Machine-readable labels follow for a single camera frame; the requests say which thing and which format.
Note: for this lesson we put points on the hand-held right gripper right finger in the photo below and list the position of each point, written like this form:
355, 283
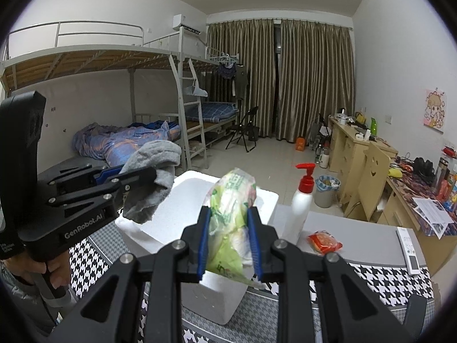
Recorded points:
255, 244

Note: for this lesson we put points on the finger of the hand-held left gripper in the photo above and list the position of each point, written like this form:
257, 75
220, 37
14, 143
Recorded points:
107, 174
137, 180

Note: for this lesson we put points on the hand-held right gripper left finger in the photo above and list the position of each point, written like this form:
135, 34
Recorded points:
202, 244

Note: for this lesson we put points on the grey sock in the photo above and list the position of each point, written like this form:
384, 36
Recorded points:
157, 159

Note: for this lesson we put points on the green plastic bag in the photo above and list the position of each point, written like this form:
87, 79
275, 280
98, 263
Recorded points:
228, 228

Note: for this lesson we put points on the white foam box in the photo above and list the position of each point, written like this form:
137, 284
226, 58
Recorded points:
178, 202

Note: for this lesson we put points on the person's left forearm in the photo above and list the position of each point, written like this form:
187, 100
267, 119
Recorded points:
21, 303

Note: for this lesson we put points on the yellow soft item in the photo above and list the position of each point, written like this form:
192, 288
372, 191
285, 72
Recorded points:
395, 172

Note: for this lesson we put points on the person's left hand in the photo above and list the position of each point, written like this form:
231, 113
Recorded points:
58, 275

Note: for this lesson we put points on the blue patterned duvet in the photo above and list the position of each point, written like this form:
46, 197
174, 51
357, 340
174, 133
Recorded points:
107, 143

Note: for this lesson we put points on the white pump bottle red cap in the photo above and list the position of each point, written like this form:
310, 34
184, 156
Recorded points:
301, 210

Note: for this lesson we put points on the red snack packet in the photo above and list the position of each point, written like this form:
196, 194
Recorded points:
323, 242

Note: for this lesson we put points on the grey waste bin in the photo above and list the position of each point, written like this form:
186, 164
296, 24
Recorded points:
326, 193

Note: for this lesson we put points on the blue plaid quilt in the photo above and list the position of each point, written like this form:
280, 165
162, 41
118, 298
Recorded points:
214, 110

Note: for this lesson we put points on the white floor jug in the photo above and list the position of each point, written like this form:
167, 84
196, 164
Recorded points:
324, 160

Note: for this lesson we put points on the orange floor container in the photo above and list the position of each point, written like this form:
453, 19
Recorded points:
300, 144

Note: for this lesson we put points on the white metal bunk bed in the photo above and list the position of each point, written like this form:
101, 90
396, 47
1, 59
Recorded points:
89, 60

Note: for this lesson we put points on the black folding chair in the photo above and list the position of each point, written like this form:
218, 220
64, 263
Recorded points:
246, 128

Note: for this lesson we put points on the houndstooth tablecloth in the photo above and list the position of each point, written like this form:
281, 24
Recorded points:
375, 282

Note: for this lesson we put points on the light wooden cabinet desk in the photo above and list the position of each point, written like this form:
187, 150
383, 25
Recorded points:
348, 150

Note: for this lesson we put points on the wooden chair heart cutout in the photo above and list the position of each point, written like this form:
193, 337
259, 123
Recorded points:
375, 164

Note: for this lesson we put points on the dark hanging clothes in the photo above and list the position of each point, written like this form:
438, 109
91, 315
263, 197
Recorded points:
241, 78

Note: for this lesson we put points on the white remote control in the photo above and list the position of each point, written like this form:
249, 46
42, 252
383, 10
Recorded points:
409, 250

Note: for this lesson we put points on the white air conditioner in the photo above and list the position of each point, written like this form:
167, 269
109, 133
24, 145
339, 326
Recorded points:
184, 22

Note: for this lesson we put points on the patterned desk mat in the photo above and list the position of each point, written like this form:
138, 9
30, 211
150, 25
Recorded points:
410, 185

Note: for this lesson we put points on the brown curtain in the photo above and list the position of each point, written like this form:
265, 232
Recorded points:
242, 43
314, 78

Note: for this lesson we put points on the printed paper sheets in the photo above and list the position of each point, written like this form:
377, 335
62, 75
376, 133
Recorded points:
433, 216

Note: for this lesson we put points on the black headphones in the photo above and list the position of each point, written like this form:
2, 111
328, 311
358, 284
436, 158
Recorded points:
424, 169

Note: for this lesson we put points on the dark thermos flask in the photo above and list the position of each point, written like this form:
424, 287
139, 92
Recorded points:
442, 173

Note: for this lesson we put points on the group of toiletry bottles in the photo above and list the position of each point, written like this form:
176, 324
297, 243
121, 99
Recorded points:
450, 185

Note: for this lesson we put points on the cartoon wall poster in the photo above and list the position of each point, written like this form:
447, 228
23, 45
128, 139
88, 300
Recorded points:
435, 109

